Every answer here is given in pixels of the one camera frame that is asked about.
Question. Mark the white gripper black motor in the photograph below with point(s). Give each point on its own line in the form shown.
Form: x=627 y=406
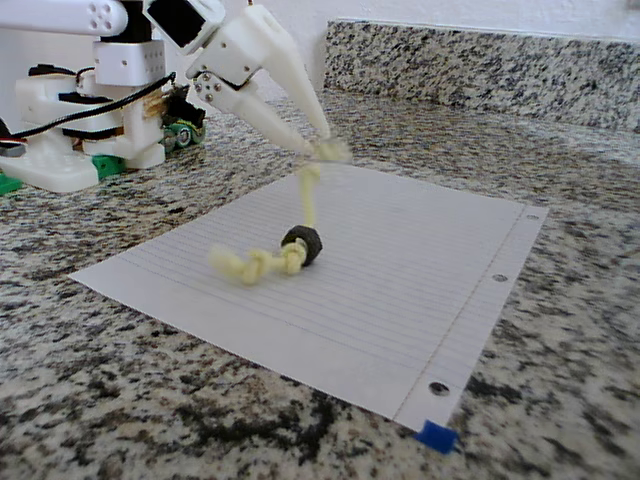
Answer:
x=235 y=52

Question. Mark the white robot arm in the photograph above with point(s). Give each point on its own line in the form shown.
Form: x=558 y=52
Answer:
x=125 y=62

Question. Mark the green controller board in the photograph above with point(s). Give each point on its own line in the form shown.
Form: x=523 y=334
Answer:
x=180 y=135

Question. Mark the green base clamp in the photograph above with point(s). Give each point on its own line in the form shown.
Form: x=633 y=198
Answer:
x=9 y=185
x=107 y=167

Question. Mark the granite backsplash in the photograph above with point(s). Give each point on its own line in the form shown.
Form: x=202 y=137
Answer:
x=475 y=65

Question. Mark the lined paper sheet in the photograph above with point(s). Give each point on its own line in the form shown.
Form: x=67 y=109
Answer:
x=400 y=300

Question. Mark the blue tape piece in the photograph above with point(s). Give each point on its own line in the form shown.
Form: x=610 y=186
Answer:
x=437 y=436

